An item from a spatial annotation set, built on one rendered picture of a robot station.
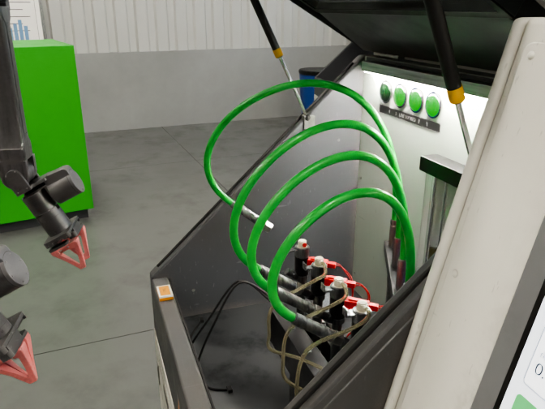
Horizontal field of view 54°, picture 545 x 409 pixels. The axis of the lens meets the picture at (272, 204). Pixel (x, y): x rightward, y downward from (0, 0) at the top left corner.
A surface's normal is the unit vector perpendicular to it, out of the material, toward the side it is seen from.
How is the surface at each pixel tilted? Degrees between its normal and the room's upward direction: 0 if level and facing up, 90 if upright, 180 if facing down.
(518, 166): 76
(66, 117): 90
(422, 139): 90
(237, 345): 0
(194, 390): 0
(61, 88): 90
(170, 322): 0
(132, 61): 90
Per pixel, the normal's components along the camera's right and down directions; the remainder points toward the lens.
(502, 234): -0.92, -0.11
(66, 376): 0.00, -0.94
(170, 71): 0.38, 0.32
